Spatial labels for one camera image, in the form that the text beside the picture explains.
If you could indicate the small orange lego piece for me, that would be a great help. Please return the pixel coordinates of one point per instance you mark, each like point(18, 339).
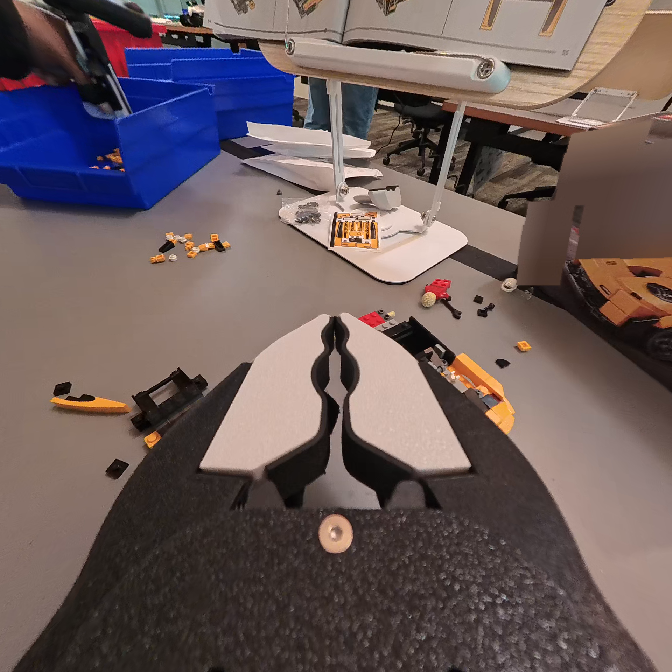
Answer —
point(152, 439)

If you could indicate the partly built orange lego car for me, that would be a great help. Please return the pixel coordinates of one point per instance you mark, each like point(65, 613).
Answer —
point(472, 378)

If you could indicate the red plastic bin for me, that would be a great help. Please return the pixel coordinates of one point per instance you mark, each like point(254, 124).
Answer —
point(118, 52)

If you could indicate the person's left hand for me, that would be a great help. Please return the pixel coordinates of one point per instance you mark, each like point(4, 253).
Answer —
point(52, 47)

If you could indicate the blue plastic bin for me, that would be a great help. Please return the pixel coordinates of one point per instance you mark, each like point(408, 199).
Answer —
point(157, 57)
point(252, 99)
point(168, 147)

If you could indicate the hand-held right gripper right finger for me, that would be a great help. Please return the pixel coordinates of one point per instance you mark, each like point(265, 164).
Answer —
point(399, 409)

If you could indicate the white round lego piece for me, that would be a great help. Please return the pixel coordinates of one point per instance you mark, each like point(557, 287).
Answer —
point(509, 285)

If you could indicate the clear acrylic holder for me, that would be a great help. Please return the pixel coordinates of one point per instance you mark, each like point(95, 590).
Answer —
point(598, 107)

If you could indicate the orange curved lego piece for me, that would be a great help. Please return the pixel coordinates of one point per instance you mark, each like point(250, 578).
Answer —
point(99, 404)

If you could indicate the red lego piece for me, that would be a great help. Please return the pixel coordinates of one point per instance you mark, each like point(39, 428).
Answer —
point(438, 288)

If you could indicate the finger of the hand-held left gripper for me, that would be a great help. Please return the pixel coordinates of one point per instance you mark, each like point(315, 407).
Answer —
point(119, 89)

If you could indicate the cream round lego piece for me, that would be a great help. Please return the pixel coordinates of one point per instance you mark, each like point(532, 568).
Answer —
point(428, 300)

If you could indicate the lego instruction booklet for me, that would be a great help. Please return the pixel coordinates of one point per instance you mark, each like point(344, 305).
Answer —
point(409, 15)

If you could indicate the orange sticker sheet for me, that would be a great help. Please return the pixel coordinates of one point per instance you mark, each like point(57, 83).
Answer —
point(356, 231)

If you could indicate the stack of white paper bags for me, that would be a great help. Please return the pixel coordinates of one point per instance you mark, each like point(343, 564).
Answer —
point(309, 157)

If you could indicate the wooden office desk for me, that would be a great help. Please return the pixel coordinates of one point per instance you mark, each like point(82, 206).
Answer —
point(186, 29)
point(504, 111)

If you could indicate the black lego tile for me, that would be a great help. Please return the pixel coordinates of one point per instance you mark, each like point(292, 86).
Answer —
point(117, 468)

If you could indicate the lego set box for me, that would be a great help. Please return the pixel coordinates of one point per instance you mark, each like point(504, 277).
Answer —
point(619, 299)

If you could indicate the heap of orange lego pieces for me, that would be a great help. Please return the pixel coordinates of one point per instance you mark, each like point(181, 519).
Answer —
point(113, 157)

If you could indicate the black lego clip piece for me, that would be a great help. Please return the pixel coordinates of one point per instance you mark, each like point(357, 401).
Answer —
point(485, 310)

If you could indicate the clear bag of black pieces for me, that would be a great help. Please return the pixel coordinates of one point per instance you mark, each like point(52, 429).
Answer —
point(307, 212)

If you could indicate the black office chair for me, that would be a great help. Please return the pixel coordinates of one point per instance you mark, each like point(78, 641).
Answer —
point(420, 126)
point(527, 198)

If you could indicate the scattered small lego pieces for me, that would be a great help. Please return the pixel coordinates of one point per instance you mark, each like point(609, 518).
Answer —
point(191, 246)

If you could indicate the person's left forearm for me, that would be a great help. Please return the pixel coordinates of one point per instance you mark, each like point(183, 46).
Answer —
point(10, 36)

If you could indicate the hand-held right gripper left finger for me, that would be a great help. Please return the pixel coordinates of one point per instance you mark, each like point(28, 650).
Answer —
point(273, 399)

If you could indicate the black lego frame assembly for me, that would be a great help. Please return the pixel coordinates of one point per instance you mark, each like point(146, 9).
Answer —
point(168, 399)

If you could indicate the black lego wedge piece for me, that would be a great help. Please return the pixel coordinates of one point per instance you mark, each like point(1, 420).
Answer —
point(62, 389)

